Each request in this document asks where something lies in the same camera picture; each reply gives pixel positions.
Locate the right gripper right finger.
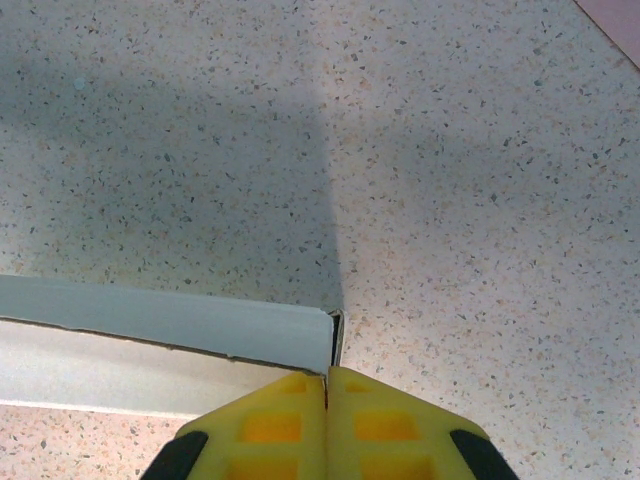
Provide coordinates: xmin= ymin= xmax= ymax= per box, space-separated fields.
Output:
xmin=325 ymin=365 xmax=521 ymax=480

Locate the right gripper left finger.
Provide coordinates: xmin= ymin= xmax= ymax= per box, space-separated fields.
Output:
xmin=142 ymin=370 xmax=329 ymax=480

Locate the white box insert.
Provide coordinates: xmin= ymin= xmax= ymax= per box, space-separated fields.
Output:
xmin=0 ymin=272 xmax=346 ymax=419

